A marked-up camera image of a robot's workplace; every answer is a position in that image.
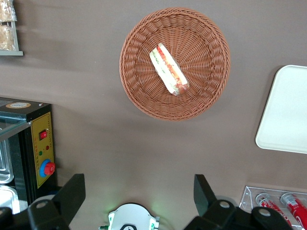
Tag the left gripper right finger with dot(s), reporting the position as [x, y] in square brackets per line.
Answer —
[216, 215]

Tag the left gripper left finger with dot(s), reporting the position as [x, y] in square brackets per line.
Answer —
[48, 213]

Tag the triangle sandwich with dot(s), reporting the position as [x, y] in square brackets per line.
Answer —
[169, 69]

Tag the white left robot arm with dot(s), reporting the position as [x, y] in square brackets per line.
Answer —
[130, 216]

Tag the cream plastic tray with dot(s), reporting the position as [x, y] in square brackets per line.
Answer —
[285, 110]

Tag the brown round wicker basket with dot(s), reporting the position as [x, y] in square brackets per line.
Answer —
[196, 36]

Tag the clear acrylic can box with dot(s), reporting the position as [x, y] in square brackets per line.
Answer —
[248, 196]

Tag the metal pan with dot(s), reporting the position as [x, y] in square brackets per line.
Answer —
[4, 165]
[8, 198]

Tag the red knob on blue base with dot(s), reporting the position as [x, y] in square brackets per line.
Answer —
[49, 168]

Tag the red cola can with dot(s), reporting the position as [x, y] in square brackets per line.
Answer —
[297, 210]
[273, 208]

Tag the black food warmer cabinet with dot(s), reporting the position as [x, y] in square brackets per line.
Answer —
[26, 148]

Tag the bagged bread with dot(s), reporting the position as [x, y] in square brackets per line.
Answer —
[6, 38]
[6, 10]

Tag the grey display shelf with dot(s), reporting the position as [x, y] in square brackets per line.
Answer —
[16, 36]

